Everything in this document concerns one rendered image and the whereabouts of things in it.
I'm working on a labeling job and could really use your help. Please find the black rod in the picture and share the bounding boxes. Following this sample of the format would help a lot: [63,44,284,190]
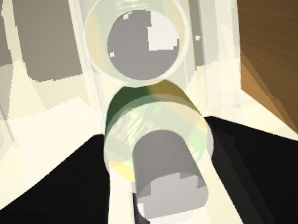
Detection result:
[132,192,150,224]

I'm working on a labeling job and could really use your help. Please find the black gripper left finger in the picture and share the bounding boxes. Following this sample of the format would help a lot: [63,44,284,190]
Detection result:
[0,135,110,224]

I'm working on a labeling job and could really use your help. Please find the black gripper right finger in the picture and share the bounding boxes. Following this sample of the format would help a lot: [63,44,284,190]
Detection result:
[204,116,298,224]

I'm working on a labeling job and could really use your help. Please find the brown wooden block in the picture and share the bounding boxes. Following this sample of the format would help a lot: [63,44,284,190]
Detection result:
[237,0,298,133]

